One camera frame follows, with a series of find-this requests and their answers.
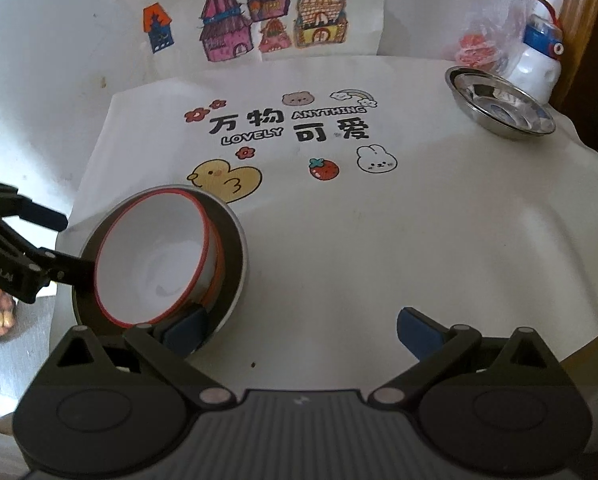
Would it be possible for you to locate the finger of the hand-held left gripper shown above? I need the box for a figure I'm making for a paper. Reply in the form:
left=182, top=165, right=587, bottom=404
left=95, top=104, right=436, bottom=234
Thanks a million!
left=0, top=177, right=70, bottom=232
left=0, top=214, right=99, bottom=287

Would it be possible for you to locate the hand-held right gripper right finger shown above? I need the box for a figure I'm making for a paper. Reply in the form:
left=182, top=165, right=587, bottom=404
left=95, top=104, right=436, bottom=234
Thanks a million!
left=368, top=306, right=563, bottom=412

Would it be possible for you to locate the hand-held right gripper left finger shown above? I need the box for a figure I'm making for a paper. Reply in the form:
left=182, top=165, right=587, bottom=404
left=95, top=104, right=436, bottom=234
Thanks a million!
left=48, top=309, right=237, bottom=412

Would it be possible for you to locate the white bowl with red rim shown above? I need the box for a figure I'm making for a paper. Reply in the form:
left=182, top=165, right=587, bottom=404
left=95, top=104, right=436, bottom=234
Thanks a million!
left=93, top=190, right=226, bottom=329

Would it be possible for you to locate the deep steel plate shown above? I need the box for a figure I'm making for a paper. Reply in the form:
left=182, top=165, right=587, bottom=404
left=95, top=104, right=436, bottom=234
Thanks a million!
left=448, top=85, right=557, bottom=141

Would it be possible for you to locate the shiny steel bowl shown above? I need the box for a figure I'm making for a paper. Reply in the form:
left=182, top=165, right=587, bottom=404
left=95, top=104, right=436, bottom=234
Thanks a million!
left=445, top=66, right=557, bottom=136

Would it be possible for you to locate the white printed tablecloth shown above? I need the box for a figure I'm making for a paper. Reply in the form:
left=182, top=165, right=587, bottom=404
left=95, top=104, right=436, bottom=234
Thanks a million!
left=66, top=55, right=598, bottom=396

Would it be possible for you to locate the pile of red snacks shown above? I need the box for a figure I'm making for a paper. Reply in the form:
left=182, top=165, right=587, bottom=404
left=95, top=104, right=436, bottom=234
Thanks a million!
left=454, top=32, right=503, bottom=69

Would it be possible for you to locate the white bottle with blue lid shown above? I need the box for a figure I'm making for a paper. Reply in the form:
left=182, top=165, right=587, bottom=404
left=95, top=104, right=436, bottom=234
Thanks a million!
left=508, top=0, right=566, bottom=103

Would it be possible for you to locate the clear plastic bag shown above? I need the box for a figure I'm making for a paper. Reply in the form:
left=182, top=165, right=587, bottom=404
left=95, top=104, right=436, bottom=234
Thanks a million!
left=448, top=0, right=536, bottom=73

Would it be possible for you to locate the coloured houses wall drawing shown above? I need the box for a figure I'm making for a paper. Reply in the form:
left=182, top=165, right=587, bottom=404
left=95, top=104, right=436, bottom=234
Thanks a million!
left=104, top=0, right=391, bottom=64

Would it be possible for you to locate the brown wooden door frame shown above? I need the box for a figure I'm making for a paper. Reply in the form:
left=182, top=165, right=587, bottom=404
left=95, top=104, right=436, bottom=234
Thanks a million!
left=549, top=0, right=598, bottom=111

